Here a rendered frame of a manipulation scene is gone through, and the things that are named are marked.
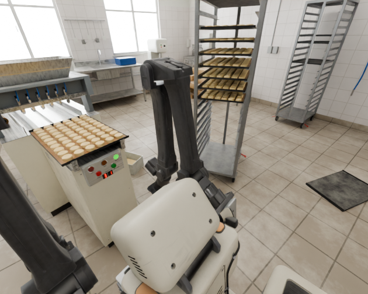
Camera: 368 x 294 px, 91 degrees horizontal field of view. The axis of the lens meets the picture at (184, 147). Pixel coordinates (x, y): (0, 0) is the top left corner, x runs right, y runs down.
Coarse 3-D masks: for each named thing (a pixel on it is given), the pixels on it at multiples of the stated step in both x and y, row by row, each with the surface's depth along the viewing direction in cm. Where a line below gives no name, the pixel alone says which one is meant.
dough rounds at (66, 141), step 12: (72, 120) 138; (84, 120) 139; (36, 132) 119; (48, 132) 123; (60, 132) 119; (72, 132) 119; (84, 132) 118; (96, 132) 119; (108, 132) 120; (48, 144) 106; (60, 144) 110; (72, 144) 106; (84, 144) 105; (96, 144) 105; (60, 156) 97; (72, 156) 96
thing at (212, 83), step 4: (212, 80) 179; (216, 80) 179; (220, 80) 183; (224, 80) 178; (228, 80) 179; (232, 80) 178; (236, 80) 177; (240, 80) 185; (244, 80) 176; (204, 84) 167; (208, 84) 167; (212, 84) 166; (216, 84) 169; (220, 84) 167; (224, 84) 172; (228, 84) 165; (232, 84) 165; (236, 84) 165; (240, 84) 166; (244, 84) 165; (220, 88) 158; (224, 88) 156; (228, 88) 161; (232, 88) 154; (236, 88) 160; (240, 88) 152; (244, 88) 160
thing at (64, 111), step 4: (48, 104) 191; (56, 104) 175; (56, 108) 178; (60, 108) 168; (64, 108) 165; (60, 112) 173; (64, 112) 164; (68, 112) 157; (72, 112) 157; (68, 116) 161; (72, 116) 153; (76, 116) 148; (120, 140) 112; (116, 144) 117; (120, 144) 113; (124, 144) 115; (120, 148) 116
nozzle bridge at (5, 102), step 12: (72, 72) 164; (24, 84) 127; (36, 84) 128; (48, 84) 133; (60, 84) 146; (72, 84) 152; (84, 84) 154; (0, 96) 122; (12, 96) 127; (24, 96) 131; (60, 96) 146; (72, 96) 151; (84, 96) 167; (0, 108) 123; (12, 108) 125; (24, 108) 130; (0, 132) 130
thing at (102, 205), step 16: (48, 160) 143; (80, 160) 106; (64, 176) 122; (80, 176) 103; (112, 176) 120; (128, 176) 131; (80, 192) 108; (96, 192) 115; (112, 192) 125; (128, 192) 137; (80, 208) 139; (96, 208) 119; (112, 208) 130; (128, 208) 142; (96, 224) 124; (112, 224) 135; (112, 240) 141
